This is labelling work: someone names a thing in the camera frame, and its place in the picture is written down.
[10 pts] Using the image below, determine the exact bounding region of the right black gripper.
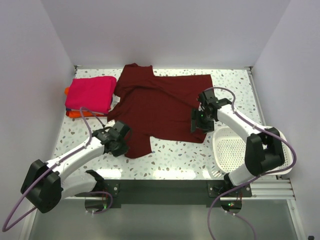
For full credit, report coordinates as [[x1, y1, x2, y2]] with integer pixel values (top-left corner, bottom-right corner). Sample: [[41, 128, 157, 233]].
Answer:
[[190, 108, 215, 135]]

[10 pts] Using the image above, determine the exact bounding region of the dark red t-shirt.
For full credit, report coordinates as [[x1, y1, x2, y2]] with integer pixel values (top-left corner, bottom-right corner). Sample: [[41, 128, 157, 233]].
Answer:
[[107, 63, 213, 159]]

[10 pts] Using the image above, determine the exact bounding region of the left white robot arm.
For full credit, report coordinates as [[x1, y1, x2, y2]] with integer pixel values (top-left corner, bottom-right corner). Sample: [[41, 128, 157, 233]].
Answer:
[[20, 121, 132, 213]]

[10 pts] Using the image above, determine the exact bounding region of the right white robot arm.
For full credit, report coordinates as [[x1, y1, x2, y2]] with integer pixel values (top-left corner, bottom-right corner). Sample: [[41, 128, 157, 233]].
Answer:
[[190, 87, 285, 197]]

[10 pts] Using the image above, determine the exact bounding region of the white perforated plastic basket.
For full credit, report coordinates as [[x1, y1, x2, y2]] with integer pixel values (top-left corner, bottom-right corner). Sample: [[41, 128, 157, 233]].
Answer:
[[212, 126, 294, 176]]

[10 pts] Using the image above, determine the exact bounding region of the folded pink t-shirt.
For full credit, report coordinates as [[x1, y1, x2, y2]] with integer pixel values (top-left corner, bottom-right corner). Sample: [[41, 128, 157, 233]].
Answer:
[[65, 76, 117, 114]]

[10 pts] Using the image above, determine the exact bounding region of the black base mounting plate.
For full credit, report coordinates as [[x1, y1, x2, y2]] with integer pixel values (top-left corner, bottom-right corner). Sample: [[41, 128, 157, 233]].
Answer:
[[74, 178, 252, 210]]

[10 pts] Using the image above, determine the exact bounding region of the folded orange t-shirt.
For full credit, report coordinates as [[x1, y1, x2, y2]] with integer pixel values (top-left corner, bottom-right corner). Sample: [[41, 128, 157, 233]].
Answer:
[[64, 87, 94, 119]]

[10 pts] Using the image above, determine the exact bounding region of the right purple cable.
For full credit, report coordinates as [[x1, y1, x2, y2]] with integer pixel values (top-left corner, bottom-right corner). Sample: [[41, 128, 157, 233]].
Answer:
[[207, 86, 298, 240]]

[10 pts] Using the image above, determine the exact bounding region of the aluminium extrusion rail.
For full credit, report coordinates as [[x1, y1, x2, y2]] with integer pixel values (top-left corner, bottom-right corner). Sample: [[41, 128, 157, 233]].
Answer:
[[31, 177, 297, 201]]

